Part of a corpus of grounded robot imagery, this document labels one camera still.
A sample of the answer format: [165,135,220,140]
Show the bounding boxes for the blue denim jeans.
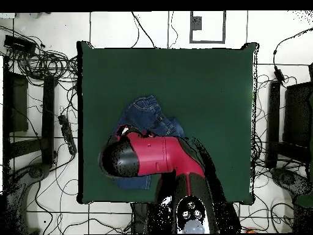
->
[112,94,187,191]

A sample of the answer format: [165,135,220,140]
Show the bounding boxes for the black power strip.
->
[57,114,78,156]

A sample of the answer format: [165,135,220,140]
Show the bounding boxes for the black metal stand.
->
[265,62,313,170]
[2,55,58,170]

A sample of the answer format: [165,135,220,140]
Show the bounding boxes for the dark green table cloth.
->
[76,41,259,205]

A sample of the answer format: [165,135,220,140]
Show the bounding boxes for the grey stand base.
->
[3,162,53,234]

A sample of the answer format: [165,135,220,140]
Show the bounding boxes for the small grey square plate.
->
[191,15,203,31]

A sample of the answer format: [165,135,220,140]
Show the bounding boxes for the black rectangular box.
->
[4,34,37,54]

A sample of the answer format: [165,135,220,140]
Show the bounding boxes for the black power adapter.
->
[273,69,285,82]

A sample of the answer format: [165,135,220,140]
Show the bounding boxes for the dark stand base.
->
[270,166,312,196]

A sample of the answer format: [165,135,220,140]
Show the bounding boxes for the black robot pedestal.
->
[130,202,177,234]

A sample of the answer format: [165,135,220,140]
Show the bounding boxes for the tangled black cables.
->
[0,25,79,84]

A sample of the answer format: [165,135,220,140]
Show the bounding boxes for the grey square floor frame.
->
[189,10,226,44]

